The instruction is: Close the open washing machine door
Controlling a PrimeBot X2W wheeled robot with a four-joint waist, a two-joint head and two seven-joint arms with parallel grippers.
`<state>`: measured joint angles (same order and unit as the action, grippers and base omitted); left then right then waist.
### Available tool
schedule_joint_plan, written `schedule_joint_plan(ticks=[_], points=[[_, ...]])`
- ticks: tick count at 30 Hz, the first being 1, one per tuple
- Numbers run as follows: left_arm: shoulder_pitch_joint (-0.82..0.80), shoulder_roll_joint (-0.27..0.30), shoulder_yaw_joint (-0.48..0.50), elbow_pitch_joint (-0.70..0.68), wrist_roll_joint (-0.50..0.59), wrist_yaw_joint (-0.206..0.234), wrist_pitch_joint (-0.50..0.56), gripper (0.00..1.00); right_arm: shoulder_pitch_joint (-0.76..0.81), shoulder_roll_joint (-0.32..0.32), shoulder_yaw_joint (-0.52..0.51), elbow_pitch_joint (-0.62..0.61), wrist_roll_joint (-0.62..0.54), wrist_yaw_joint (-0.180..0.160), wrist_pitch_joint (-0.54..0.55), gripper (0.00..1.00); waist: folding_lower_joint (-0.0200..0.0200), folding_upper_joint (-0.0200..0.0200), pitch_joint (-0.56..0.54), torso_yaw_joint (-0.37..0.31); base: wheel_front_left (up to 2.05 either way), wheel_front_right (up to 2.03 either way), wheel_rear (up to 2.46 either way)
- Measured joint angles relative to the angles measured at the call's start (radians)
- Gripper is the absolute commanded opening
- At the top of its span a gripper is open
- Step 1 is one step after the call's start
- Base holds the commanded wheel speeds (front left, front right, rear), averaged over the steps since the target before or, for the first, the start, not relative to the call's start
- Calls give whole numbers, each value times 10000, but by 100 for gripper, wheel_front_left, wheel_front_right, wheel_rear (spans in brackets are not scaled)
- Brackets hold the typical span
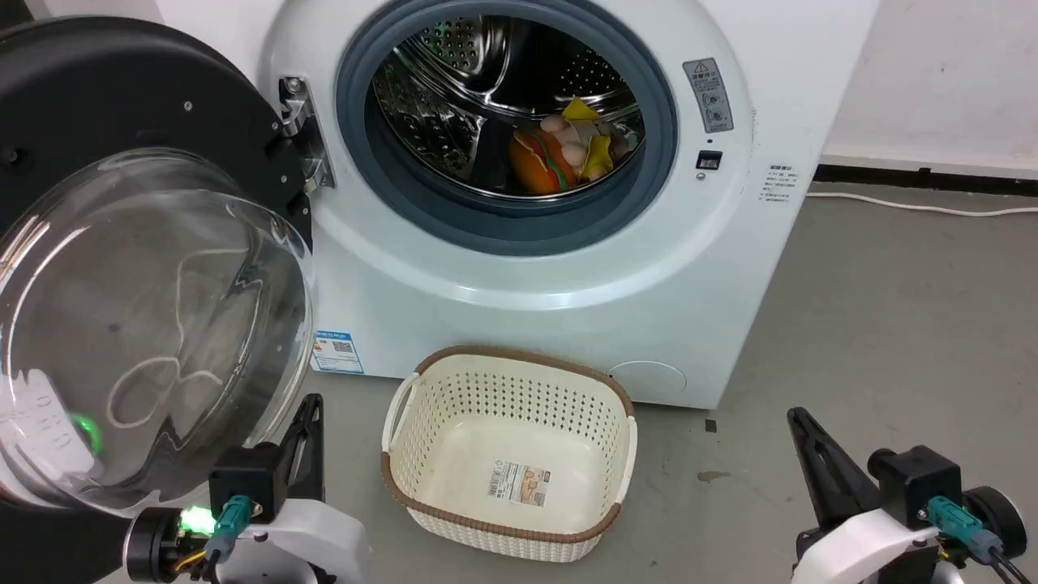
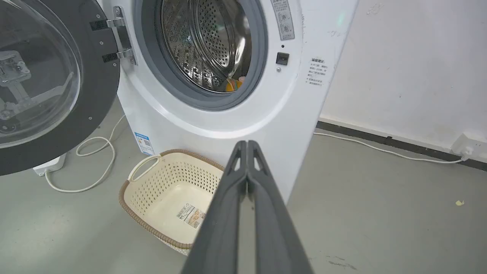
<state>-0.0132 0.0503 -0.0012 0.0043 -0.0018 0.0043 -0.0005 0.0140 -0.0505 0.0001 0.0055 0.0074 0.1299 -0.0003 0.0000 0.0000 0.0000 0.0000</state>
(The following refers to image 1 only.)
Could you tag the clear glass door bowl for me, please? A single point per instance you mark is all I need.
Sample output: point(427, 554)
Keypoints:
point(146, 324)

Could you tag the stainless steel washer drum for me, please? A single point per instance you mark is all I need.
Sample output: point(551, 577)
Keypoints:
point(454, 81)

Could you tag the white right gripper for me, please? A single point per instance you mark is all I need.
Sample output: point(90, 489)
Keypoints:
point(868, 547)

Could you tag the orange burger plush toy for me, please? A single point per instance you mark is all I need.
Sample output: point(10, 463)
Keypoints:
point(535, 166)

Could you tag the cream plastic laundry basket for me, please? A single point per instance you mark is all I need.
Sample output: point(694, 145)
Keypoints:
point(454, 422)

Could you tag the black wall baseboard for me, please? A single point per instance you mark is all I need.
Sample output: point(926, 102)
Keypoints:
point(932, 179)

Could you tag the black round washer door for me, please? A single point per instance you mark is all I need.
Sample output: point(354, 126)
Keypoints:
point(97, 81)

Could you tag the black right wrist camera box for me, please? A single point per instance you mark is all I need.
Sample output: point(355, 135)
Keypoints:
point(916, 478)

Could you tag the yellow and cream doll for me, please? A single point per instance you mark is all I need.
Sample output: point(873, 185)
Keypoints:
point(596, 150)

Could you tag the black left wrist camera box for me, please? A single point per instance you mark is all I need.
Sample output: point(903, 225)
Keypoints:
point(247, 478)

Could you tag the metal door hinge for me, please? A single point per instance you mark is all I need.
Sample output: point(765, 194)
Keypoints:
point(302, 113)

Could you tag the paper basket product label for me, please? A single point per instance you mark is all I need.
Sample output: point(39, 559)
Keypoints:
point(517, 483)

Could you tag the white front-load washing machine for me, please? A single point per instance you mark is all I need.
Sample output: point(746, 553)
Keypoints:
point(527, 308)

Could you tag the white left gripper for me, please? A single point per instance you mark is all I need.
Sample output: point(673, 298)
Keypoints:
point(316, 539)

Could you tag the blue white energy label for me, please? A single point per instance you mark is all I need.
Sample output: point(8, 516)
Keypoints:
point(336, 351)

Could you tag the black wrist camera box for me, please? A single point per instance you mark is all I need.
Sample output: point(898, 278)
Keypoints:
point(916, 478)
point(247, 478)

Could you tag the grey warning sticker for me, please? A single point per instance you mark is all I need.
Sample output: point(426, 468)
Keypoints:
point(707, 93)

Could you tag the round white filter cover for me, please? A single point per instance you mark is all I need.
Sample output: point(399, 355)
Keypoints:
point(646, 381)

